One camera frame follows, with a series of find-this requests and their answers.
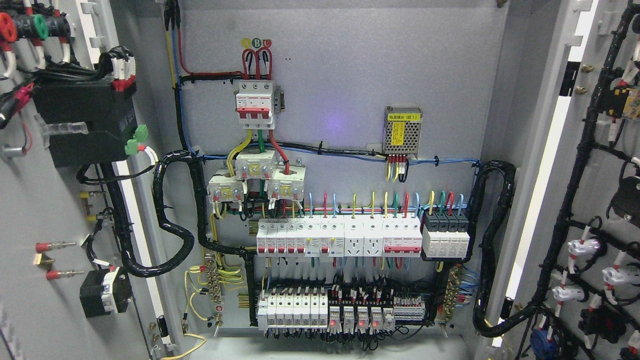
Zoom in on grey cabinet door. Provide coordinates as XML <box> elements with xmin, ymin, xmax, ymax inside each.
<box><xmin>0</xmin><ymin>0</ymin><xmax>194</xmax><ymax>360</ymax></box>
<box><xmin>461</xmin><ymin>0</ymin><xmax>639</xmax><ymax>360</ymax></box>

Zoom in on white current transformers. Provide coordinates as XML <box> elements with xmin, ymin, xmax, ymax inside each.
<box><xmin>206</xmin><ymin>149</ymin><xmax>306</xmax><ymax>215</ymax></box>

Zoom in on row of white breakers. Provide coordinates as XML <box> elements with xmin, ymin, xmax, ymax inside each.
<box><xmin>256</xmin><ymin>215</ymin><xmax>346</xmax><ymax>261</ymax></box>

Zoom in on metal mesh power supply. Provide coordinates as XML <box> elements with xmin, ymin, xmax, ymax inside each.
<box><xmin>382</xmin><ymin>105</ymin><xmax>423</xmax><ymax>156</ymax></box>

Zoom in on red white circuit breaker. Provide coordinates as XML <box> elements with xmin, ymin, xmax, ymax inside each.
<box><xmin>382</xmin><ymin>216</ymin><xmax>423</xmax><ymax>258</ymax></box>

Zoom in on red white main breaker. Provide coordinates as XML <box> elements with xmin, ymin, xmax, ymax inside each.
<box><xmin>235</xmin><ymin>80</ymin><xmax>285</xmax><ymax>131</ymax></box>

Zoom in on lower row white breakers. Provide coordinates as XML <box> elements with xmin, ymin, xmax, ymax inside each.
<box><xmin>257</xmin><ymin>289</ymin><xmax>329</xmax><ymax>332</ymax></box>

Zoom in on brass ground bar left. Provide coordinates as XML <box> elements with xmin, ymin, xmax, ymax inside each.
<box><xmin>204</xmin><ymin>251</ymin><xmax>224</xmax><ymax>325</ymax></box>

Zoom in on brass ground bar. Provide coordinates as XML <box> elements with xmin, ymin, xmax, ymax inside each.
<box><xmin>204</xmin><ymin>251</ymin><xmax>224</xmax><ymax>325</ymax></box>
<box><xmin>438</xmin><ymin>264</ymin><xmax>462</xmax><ymax>326</ymax></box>

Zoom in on row of relay modules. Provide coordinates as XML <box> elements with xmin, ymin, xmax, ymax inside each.
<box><xmin>326</xmin><ymin>296</ymin><xmax>426</xmax><ymax>335</ymax></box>

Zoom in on brass ground bar right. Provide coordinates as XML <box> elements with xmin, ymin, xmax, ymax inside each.
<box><xmin>438</xmin><ymin>264</ymin><xmax>462</xmax><ymax>326</ymax></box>

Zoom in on white din rail sockets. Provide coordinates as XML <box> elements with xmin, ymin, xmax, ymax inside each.
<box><xmin>343</xmin><ymin>215</ymin><xmax>384</xmax><ymax>257</ymax></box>

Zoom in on black spiral cable loom left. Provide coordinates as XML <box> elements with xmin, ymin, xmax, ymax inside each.
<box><xmin>102</xmin><ymin>150</ymin><xmax>258</xmax><ymax>278</ymax></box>

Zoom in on black spiral cable loom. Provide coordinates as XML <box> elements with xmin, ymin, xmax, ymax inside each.
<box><xmin>465</xmin><ymin>160</ymin><xmax>543</xmax><ymax>338</ymax></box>
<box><xmin>102</xmin><ymin>150</ymin><xmax>258</xmax><ymax>278</ymax></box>

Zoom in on black spiral cable loom right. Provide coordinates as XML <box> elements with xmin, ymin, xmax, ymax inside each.
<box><xmin>465</xmin><ymin>160</ymin><xmax>543</xmax><ymax>338</ymax></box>

